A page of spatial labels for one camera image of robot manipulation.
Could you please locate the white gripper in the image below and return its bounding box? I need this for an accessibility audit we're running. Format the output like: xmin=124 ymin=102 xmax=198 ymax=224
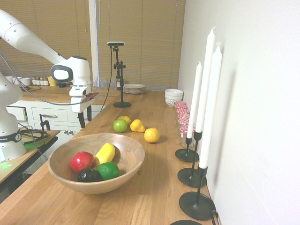
xmin=69 ymin=85 xmax=93 ymax=129

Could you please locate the red apple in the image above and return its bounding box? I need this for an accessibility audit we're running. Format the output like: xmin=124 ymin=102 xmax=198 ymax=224
xmin=71 ymin=151 xmax=96 ymax=174

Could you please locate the green apple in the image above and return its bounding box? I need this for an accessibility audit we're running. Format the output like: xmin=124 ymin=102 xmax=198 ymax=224
xmin=113 ymin=119 xmax=128 ymax=134

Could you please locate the white drawer cabinet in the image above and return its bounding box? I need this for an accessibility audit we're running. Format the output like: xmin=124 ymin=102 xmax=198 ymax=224
xmin=6 ymin=100 xmax=109 ymax=143

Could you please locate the small yellow lemon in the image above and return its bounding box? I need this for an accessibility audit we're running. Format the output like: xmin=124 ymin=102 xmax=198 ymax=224
xmin=118 ymin=115 xmax=132 ymax=125

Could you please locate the black clamp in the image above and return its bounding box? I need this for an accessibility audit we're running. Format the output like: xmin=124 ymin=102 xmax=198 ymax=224
xmin=39 ymin=113 xmax=51 ymax=131

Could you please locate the long yellow fruit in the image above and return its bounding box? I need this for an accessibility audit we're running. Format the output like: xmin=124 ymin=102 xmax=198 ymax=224
xmin=95 ymin=142 xmax=116 ymax=168

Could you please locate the yellow pear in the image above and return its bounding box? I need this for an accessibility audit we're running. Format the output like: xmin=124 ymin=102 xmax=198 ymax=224
xmin=130 ymin=119 xmax=146 ymax=133

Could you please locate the stack of white plates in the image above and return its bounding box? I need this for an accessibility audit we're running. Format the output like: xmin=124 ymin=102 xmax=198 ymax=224
xmin=122 ymin=83 xmax=146 ymax=95

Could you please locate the black avocado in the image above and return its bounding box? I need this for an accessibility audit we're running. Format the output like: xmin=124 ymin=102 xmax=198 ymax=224
xmin=77 ymin=167 xmax=104 ymax=183

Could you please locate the green lime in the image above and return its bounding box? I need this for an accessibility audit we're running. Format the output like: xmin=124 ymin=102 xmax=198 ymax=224
xmin=97 ymin=162 xmax=120 ymax=181

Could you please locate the large wooden bowl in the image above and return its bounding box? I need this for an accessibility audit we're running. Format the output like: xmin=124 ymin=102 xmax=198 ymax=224
xmin=47 ymin=133 xmax=146 ymax=195

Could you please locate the round yellow orange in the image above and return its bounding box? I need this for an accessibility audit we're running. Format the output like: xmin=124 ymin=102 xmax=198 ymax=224
xmin=143 ymin=127 xmax=160 ymax=143

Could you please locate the wooden robot table black edge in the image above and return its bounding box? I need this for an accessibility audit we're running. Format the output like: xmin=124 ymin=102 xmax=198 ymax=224
xmin=0 ymin=129 xmax=59 ymax=188

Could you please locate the stack of white bowls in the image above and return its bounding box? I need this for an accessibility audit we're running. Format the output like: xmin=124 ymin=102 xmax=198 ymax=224
xmin=165 ymin=88 xmax=184 ymax=108

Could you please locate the narrow brown window blind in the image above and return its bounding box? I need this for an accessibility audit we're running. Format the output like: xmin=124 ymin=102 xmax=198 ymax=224
xmin=0 ymin=0 xmax=91 ymax=82

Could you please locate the wide brown window blind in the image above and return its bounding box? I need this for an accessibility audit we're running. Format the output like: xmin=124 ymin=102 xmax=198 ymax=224
xmin=96 ymin=0 xmax=186 ymax=92

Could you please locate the short black candle holder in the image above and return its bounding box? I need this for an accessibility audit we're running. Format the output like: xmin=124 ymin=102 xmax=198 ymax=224
xmin=174 ymin=136 xmax=200 ymax=163

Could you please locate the short white candle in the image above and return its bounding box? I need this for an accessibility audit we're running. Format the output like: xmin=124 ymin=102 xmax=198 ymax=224
xmin=186 ymin=61 xmax=203 ymax=139

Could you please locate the tall black candle holder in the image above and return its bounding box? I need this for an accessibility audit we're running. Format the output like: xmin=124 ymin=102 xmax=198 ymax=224
xmin=179 ymin=165 xmax=216 ymax=221
xmin=177 ymin=131 xmax=208 ymax=188

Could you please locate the medium white candle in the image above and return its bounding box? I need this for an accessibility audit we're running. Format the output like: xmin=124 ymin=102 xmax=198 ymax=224
xmin=198 ymin=42 xmax=223 ymax=170

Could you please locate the tallest white candle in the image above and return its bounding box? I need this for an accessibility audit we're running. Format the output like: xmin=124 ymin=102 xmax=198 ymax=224
xmin=195 ymin=26 xmax=216 ymax=134

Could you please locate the black round holder base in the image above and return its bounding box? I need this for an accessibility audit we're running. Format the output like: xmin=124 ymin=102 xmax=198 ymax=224
xmin=169 ymin=219 xmax=203 ymax=225

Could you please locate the red-topped wrist camera box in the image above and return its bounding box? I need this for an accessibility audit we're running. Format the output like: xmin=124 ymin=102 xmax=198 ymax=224
xmin=85 ymin=92 xmax=100 ymax=102

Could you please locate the black camera cable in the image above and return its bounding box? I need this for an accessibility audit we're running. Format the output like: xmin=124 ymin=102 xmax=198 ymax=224
xmin=100 ymin=45 xmax=113 ymax=112

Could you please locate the black camera stand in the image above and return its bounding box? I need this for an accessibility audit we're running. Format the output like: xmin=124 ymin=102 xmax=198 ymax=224
xmin=111 ymin=45 xmax=132 ymax=109

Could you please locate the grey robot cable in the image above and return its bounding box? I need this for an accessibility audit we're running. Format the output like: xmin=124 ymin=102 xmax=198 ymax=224
xmin=0 ymin=52 xmax=95 ymax=106

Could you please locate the black cable bundle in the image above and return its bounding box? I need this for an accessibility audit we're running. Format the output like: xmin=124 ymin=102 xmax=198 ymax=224
xmin=18 ymin=123 xmax=49 ymax=148

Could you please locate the white window frame post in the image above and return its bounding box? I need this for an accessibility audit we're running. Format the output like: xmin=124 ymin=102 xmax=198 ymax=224
xmin=88 ymin=0 xmax=99 ymax=82

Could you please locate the thin black cable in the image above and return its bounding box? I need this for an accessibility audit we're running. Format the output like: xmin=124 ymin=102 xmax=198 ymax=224
xmin=205 ymin=182 xmax=222 ymax=225

